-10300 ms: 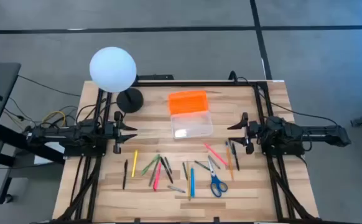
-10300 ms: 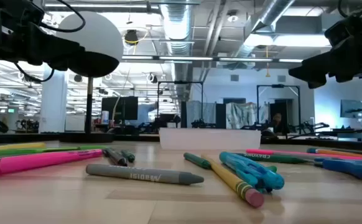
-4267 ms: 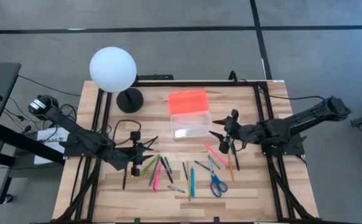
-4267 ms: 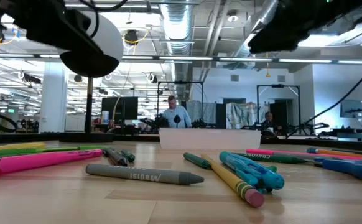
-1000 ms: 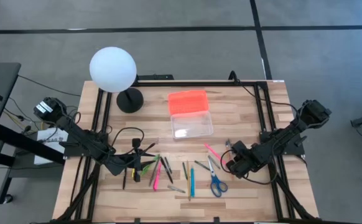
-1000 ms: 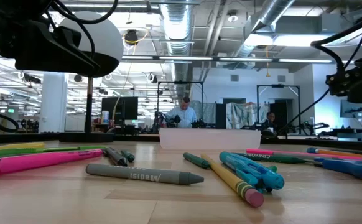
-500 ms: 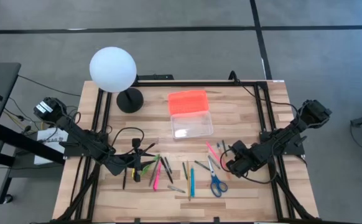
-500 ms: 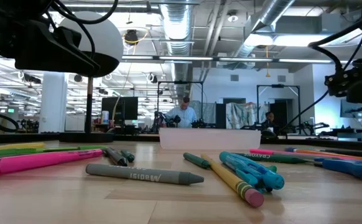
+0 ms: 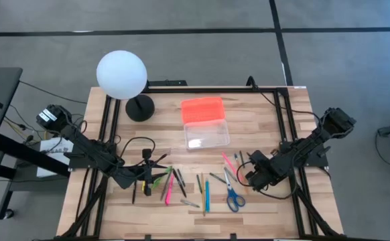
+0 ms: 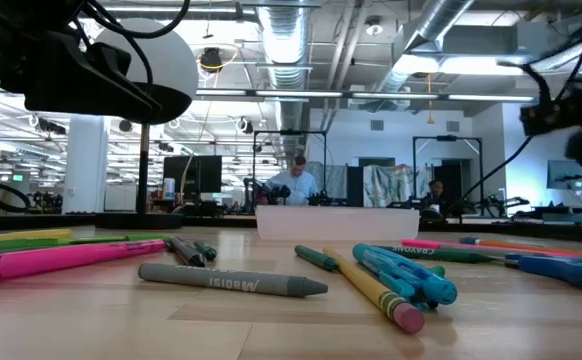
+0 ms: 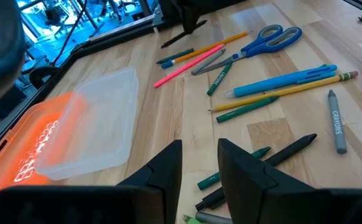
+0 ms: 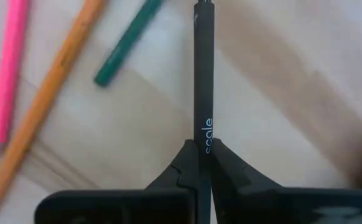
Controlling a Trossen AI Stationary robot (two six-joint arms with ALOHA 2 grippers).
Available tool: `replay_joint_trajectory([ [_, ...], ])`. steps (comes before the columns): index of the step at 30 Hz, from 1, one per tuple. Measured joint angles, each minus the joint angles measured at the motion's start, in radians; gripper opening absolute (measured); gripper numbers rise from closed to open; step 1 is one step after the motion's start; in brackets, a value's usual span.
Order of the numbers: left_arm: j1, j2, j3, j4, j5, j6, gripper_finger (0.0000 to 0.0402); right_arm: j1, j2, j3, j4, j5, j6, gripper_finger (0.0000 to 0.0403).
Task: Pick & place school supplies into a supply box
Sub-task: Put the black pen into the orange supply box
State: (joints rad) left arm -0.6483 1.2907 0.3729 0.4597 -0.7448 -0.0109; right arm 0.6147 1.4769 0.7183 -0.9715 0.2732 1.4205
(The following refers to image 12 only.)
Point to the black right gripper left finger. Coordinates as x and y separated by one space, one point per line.
168 205

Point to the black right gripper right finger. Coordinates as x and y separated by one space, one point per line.
262 205

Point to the black pen with white print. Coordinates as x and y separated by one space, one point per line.
203 77

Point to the orange pen with blue cap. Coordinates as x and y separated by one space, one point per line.
44 96

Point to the green crayon with CRAYONS print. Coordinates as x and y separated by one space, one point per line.
125 43

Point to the pink highlighter pen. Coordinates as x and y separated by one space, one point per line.
8 71

